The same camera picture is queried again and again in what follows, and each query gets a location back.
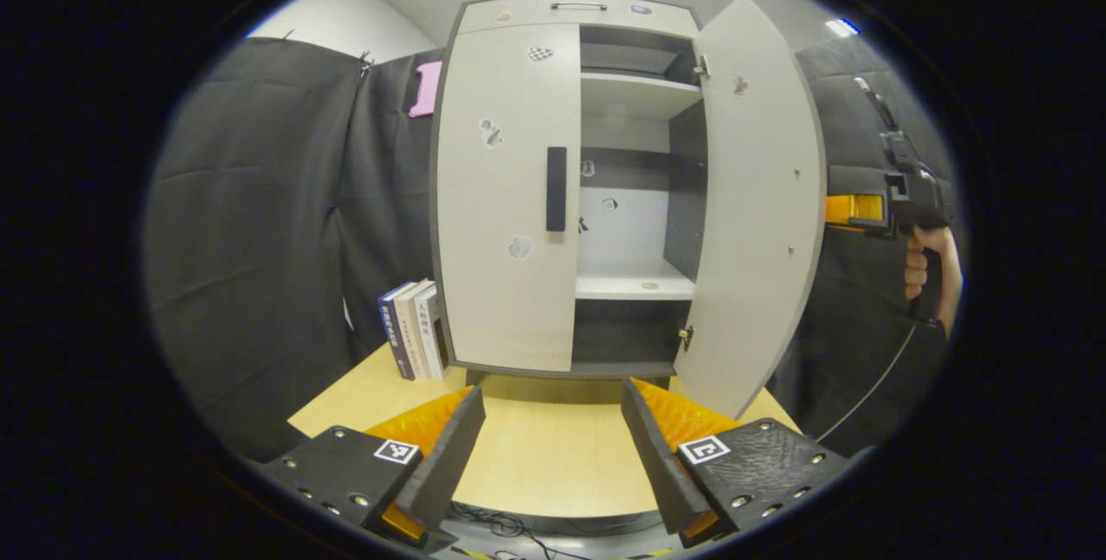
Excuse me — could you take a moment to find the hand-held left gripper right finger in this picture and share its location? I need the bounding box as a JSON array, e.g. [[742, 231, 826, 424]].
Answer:
[[620, 377, 852, 548]]

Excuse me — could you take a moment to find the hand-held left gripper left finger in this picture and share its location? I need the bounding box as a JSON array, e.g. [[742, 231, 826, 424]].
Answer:
[[259, 385, 486, 554]]

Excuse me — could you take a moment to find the grey cabinet door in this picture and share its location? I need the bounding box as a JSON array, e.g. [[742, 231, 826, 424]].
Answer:
[[435, 22, 582, 373], [672, 0, 828, 421]]

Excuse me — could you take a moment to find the grey double-door shoe cabinet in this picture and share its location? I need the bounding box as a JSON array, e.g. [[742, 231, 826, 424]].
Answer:
[[429, 0, 709, 381]]

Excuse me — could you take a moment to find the white book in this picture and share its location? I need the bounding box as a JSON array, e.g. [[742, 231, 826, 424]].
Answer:
[[415, 285, 450, 379]]

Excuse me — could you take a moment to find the beige book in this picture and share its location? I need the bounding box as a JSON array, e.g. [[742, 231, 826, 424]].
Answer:
[[395, 280, 435, 381]]

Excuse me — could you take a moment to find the dark blue book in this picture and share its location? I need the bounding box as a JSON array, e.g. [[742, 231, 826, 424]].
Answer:
[[378, 281, 418, 381]]

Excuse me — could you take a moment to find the black backdrop cloth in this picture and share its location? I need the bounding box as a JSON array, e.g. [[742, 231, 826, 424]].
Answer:
[[143, 35, 960, 461]]

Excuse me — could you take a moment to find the black cable bundle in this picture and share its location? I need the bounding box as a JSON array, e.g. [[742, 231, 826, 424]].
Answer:
[[449, 501, 666, 560]]

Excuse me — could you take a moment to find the thin grey cable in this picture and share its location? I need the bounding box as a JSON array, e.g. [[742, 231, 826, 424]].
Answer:
[[817, 327, 918, 444]]

